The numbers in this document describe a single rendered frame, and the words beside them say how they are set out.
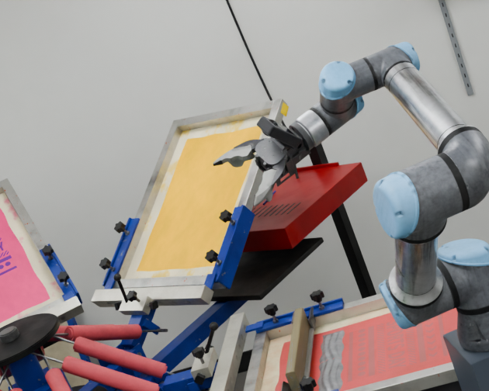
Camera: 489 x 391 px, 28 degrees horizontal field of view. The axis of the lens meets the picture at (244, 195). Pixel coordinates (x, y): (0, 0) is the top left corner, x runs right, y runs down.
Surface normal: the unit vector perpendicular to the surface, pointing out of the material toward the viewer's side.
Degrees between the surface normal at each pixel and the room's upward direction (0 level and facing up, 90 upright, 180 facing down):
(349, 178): 90
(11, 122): 90
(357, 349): 0
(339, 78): 51
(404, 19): 90
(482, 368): 90
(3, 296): 32
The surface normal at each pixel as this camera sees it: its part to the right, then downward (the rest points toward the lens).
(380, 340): -0.36, -0.89
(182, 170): -0.60, -0.52
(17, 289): -0.11, -0.68
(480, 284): 0.18, 0.23
